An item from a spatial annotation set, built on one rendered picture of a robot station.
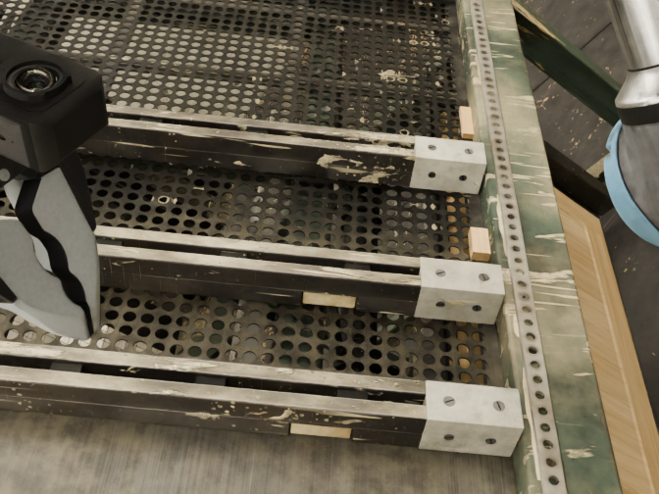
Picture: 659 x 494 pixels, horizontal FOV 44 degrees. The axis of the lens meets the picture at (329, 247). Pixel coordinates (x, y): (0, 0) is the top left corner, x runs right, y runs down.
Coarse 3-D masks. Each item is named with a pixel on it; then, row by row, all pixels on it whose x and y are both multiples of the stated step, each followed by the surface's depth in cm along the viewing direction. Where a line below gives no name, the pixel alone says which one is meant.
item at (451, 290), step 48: (96, 240) 121; (144, 240) 122; (192, 240) 122; (240, 240) 123; (144, 288) 123; (192, 288) 123; (240, 288) 122; (288, 288) 122; (336, 288) 121; (384, 288) 121; (432, 288) 120; (480, 288) 121
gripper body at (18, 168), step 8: (0, 160) 39; (8, 160) 39; (0, 168) 39; (8, 168) 39; (16, 168) 40; (24, 168) 40; (0, 176) 39; (8, 176) 39; (16, 176) 41; (24, 176) 41; (32, 176) 41; (0, 184) 39
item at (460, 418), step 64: (0, 384) 103; (64, 384) 102; (128, 384) 103; (192, 384) 104; (256, 384) 107; (320, 384) 106; (384, 384) 107; (448, 384) 108; (448, 448) 108; (512, 448) 107
